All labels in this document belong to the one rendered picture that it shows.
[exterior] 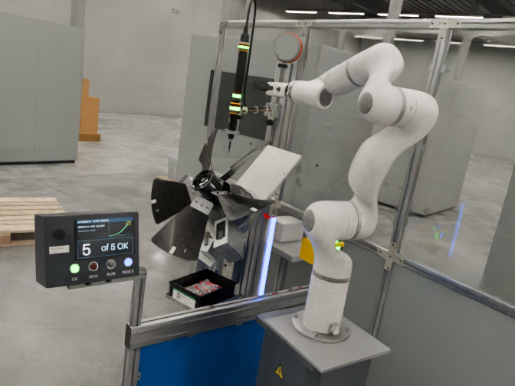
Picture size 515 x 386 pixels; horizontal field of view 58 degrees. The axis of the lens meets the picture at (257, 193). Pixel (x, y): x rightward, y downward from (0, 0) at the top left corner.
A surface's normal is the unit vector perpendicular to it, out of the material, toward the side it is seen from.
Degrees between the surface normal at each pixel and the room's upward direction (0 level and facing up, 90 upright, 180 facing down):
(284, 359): 90
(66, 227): 75
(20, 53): 90
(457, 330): 90
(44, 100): 90
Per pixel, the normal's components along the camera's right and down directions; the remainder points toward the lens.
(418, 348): -0.78, 0.03
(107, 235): 0.62, 0.01
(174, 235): 0.00, -0.45
